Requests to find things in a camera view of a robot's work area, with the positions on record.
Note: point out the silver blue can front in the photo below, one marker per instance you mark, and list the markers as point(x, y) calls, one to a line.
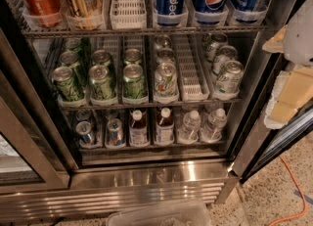
point(86, 132)

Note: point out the green can left middle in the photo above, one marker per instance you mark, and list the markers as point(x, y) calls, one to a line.
point(72, 60)

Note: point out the silver blue can back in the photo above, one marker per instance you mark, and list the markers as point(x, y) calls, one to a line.
point(84, 115)

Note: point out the white diet can back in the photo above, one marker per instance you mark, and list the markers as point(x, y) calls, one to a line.
point(211, 43)

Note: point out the white 7up can back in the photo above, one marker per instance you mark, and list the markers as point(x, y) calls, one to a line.
point(162, 41)

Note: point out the white diet can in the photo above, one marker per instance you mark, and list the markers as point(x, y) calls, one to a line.
point(211, 43)
point(225, 53)
point(229, 77)

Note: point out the white 7up can front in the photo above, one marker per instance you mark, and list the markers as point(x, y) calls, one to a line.
point(166, 79)

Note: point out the clear plastic bin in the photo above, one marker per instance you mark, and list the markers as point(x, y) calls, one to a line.
point(177, 213)

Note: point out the clear water bottle left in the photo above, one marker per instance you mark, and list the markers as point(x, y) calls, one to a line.
point(188, 133)

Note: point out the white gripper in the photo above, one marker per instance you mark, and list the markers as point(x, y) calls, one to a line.
point(300, 37)

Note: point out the green can left back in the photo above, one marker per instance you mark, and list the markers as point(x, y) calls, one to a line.
point(74, 44)

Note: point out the gold soda can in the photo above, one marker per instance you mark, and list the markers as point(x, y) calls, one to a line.
point(85, 13)

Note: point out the white diet can middle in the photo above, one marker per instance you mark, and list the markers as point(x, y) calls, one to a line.
point(225, 53)

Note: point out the brown tea bottle right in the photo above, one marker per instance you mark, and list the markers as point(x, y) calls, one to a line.
point(164, 127)

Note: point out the white diet can front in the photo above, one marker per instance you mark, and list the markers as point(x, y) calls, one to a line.
point(229, 77)

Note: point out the white 7up can middle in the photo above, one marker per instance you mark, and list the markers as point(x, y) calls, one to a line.
point(165, 56)

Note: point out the brown tea bottle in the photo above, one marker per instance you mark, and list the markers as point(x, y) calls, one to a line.
point(164, 127)
point(138, 129)

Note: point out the clear water bottle right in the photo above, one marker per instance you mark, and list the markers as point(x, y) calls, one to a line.
point(213, 126)

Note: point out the silver blue can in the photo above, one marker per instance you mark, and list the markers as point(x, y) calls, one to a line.
point(116, 135)
point(86, 132)
point(84, 115)

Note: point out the green can front left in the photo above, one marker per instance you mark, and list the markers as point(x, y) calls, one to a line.
point(67, 84)

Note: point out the brown tea bottle left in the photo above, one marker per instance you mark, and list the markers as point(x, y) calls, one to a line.
point(138, 129)

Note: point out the white 7up can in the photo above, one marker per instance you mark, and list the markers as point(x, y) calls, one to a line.
point(162, 41)
point(165, 56)
point(166, 79)

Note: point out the stainless steel fridge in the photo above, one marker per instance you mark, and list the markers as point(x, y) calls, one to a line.
point(60, 175)

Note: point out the green can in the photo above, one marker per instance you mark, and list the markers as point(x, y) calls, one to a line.
point(67, 84)
point(134, 86)
point(132, 56)
point(103, 58)
point(72, 60)
point(74, 44)
point(102, 83)

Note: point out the clear water bottle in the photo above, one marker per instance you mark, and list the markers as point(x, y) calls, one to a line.
point(213, 126)
point(188, 133)

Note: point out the empty white middle tray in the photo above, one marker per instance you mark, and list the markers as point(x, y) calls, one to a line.
point(192, 82)

